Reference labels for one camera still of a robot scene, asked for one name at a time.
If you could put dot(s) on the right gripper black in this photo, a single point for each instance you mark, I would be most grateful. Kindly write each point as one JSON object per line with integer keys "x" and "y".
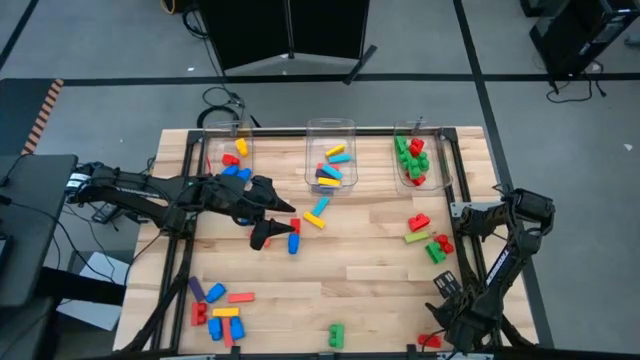
{"x": 462, "y": 327}

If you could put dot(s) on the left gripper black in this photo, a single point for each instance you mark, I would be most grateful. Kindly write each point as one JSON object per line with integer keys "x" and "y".
{"x": 235, "y": 195}

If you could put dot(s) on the red chunky toy block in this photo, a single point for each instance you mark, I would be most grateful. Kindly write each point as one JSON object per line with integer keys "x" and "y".
{"x": 198, "y": 314}
{"x": 430, "y": 341}
{"x": 230, "y": 160}
{"x": 419, "y": 222}
{"x": 444, "y": 244}
{"x": 416, "y": 146}
{"x": 417, "y": 180}
{"x": 295, "y": 225}

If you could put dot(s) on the yellow slim toy block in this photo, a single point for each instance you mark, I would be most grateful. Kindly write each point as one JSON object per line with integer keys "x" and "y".
{"x": 225, "y": 312}
{"x": 329, "y": 182}
{"x": 335, "y": 150}
{"x": 314, "y": 220}

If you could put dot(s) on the teal slim toy block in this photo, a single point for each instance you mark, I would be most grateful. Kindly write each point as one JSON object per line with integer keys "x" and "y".
{"x": 332, "y": 171}
{"x": 320, "y": 206}
{"x": 340, "y": 158}

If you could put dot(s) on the purple slim toy block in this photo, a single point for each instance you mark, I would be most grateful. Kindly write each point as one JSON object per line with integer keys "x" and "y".
{"x": 319, "y": 174}
{"x": 196, "y": 288}
{"x": 324, "y": 190}

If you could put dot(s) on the yellow chunky toy block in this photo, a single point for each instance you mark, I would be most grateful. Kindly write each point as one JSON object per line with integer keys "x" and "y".
{"x": 241, "y": 146}

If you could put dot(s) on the lime green slim toy block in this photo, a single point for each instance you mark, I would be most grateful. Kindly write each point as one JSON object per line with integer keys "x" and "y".
{"x": 416, "y": 237}

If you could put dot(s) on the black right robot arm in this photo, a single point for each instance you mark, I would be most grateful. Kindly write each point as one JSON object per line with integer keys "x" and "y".
{"x": 500, "y": 265}

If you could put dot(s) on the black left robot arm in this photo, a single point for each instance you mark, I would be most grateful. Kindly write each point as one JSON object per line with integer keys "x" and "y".
{"x": 130, "y": 192}

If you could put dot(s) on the clear plastic bin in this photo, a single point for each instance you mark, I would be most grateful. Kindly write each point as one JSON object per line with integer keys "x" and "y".
{"x": 440, "y": 175}
{"x": 220, "y": 132}
{"x": 312, "y": 135}

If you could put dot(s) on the black power adapter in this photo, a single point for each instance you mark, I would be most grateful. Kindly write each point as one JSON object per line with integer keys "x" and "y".
{"x": 105, "y": 212}

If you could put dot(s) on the black folding divider screen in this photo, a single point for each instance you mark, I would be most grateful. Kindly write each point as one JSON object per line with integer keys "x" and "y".
{"x": 250, "y": 30}

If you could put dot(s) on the black side desk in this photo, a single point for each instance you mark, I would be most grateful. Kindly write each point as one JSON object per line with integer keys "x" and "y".
{"x": 30, "y": 225}

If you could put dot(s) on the black equipment cabinet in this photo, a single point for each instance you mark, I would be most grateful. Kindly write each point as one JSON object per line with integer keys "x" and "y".
{"x": 575, "y": 35}

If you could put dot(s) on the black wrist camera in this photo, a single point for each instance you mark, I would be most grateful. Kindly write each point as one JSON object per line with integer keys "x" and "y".
{"x": 447, "y": 284}

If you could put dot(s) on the black aluminium rig frame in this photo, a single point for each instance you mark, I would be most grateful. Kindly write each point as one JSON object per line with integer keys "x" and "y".
{"x": 186, "y": 250}

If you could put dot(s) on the silver aluminium bracket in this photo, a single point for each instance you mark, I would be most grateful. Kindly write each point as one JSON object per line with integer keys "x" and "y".
{"x": 456, "y": 210}

